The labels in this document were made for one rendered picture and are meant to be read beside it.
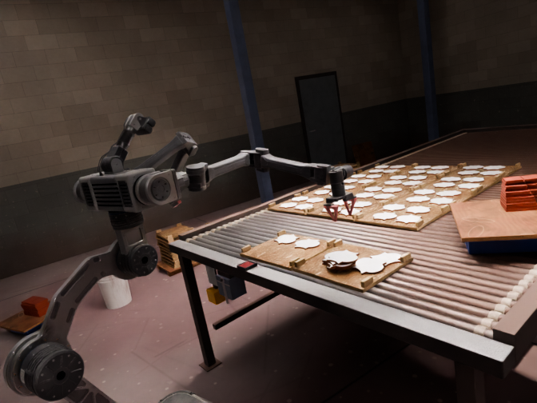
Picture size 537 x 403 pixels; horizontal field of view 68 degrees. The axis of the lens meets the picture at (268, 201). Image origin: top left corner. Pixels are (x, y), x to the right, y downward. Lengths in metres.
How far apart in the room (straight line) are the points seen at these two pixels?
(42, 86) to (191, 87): 2.23
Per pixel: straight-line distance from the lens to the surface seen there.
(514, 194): 2.08
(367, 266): 1.77
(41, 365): 1.70
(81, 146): 6.69
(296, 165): 1.75
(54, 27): 6.89
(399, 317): 1.48
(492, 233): 1.82
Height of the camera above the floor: 1.68
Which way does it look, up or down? 13 degrees down
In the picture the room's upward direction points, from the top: 10 degrees counter-clockwise
